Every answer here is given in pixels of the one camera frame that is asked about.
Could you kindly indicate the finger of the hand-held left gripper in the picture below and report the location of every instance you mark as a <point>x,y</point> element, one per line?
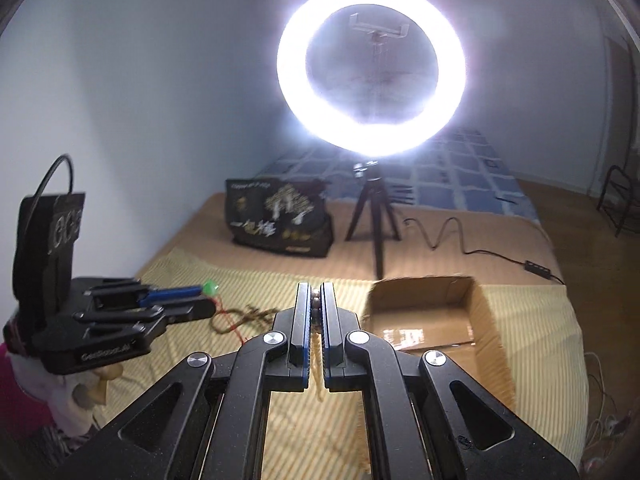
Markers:
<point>170,294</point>
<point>190,309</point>

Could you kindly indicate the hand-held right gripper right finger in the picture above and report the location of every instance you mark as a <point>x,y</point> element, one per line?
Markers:
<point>327,350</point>

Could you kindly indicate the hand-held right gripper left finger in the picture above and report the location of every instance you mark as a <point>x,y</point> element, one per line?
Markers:
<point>303,350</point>

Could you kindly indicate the cardboard box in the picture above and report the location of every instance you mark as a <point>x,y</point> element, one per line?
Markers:
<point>420,305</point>

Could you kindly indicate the yellow striped mat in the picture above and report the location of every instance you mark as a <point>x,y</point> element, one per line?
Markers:
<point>200,350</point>

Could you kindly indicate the tan bed sheet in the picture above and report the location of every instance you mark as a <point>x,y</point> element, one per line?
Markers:
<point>200,225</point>

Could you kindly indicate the black printed bag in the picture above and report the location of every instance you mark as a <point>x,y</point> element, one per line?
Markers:
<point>280,220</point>

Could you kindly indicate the pink and white clothing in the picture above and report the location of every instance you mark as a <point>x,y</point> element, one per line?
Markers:
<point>25,400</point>

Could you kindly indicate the black tripod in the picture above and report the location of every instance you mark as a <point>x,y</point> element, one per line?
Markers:
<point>376,210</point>

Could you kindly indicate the blue checked blanket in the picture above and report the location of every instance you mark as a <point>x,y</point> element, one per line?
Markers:
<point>450,170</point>

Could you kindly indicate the phone holder clamp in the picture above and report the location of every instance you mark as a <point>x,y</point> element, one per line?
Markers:
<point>377,30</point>

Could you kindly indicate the black metal rack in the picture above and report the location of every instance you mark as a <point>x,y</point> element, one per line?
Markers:
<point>614,195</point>

